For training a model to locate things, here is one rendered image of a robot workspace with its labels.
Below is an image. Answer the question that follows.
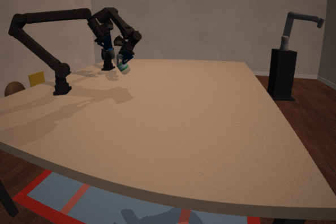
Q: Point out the clear glass bottle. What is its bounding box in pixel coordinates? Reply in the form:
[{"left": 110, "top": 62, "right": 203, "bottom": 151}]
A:
[{"left": 109, "top": 49, "right": 130, "bottom": 75}]

